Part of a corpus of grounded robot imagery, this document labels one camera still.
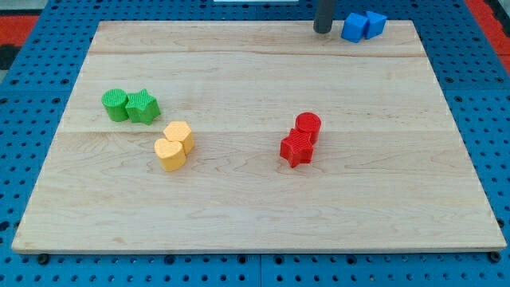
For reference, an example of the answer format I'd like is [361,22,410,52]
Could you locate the blue triangular block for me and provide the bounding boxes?
[365,11,387,39]

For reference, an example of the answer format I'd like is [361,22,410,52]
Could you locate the yellow hexagon block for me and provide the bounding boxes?
[163,121,194,155]

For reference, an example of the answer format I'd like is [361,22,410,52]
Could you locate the blue cube block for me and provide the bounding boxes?
[340,13,368,43]

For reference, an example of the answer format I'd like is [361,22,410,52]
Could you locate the red cylinder block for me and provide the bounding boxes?
[295,112,322,144]

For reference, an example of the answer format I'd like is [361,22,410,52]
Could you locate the grey cylindrical robot arm tip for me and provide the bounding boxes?
[313,0,335,34]

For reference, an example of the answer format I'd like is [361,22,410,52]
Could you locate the green cylinder block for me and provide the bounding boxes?
[101,88,128,122]

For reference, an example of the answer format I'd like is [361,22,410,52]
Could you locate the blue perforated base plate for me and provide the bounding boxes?
[1,0,509,286]

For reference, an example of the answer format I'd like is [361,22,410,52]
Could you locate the light wooden board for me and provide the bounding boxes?
[12,21,507,254]

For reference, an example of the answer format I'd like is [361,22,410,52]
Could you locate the green star block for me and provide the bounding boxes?
[125,88,160,125]

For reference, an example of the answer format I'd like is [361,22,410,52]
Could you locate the yellow heart block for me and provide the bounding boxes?
[154,138,186,172]

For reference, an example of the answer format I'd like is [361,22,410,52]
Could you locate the red star block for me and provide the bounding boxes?
[280,128,314,168]

